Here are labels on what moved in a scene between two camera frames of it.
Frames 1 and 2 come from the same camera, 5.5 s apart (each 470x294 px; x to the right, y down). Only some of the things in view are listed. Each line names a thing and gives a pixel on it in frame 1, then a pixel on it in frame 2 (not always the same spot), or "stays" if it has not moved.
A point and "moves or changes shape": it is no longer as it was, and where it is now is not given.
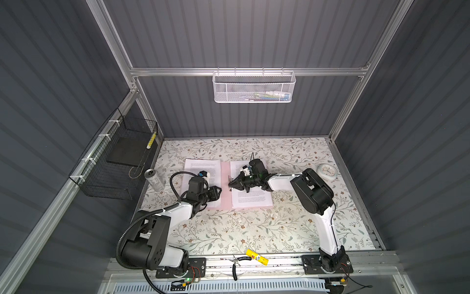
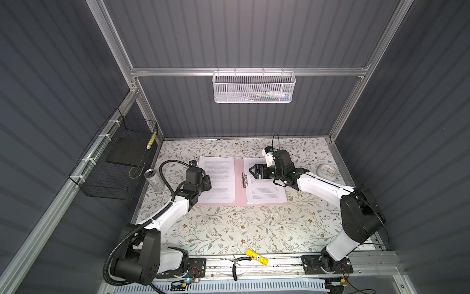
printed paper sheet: x=212 y=166 stays
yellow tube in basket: x=151 y=140 stays
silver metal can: x=151 y=176 stays
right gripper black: x=240 y=184 to x=258 y=166
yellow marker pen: x=254 y=255 stays
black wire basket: x=113 y=166 stays
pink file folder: x=226 y=203 to x=240 y=192
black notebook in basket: x=129 y=150 stays
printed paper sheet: x=257 y=197 moves or changes shape
